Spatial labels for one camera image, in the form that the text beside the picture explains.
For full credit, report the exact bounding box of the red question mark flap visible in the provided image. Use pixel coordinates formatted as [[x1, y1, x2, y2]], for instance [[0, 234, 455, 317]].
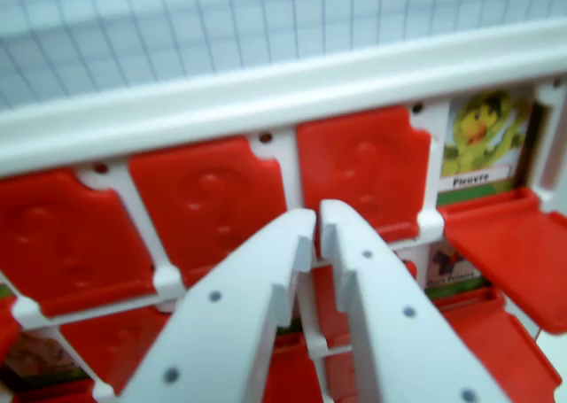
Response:
[[58, 306, 175, 398], [295, 105, 433, 259], [0, 167, 159, 318], [432, 286, 563, 403], [128, 136, 290, 289], [441, 186, 567, 336]]

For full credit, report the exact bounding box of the dark bear picture card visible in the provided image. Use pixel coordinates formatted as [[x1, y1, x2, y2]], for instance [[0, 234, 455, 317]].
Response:
[[423, 238, 485, 298]]

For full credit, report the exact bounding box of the yellow green octopus picture card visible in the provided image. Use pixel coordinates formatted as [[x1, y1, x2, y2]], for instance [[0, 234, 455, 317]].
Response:
[[437, 90, 533, 197]]

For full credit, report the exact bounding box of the red and white game board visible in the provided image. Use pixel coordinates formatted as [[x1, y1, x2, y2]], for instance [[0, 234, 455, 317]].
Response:
[[0, 0, 567, 403]]

